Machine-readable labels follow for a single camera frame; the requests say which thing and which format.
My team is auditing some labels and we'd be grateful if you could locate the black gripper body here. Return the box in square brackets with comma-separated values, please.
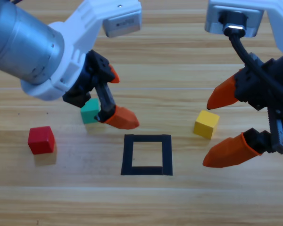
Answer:
[62, 49, 117, 113]
[233, 53, 283, 155]

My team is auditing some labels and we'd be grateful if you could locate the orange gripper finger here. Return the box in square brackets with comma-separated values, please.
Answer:
[95, 105, 141, 130]
[202, 128, 274, 168]
[109, 64, 121, 84]
[206, 75, 239, 111]

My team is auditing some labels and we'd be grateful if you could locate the black tape square outline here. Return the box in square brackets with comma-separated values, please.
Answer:
[120, 134, 174, 177]

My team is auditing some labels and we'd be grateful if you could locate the green wooden cube block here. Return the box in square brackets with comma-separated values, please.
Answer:
[81, 98, 102, 125]

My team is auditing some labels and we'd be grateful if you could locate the black camera cable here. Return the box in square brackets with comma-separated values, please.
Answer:
[218, 11, 283, 99]

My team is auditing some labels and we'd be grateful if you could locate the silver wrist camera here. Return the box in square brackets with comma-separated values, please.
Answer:
[102, 10, 142, 39]
[204, 4, 265, 38]

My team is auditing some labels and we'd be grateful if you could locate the red wooden cube block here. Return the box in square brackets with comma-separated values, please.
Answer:
[27, 126, 56, 155]

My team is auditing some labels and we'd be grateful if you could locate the yellow wooden cube block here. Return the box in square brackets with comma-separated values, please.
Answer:
[193, 110, 220, 140]

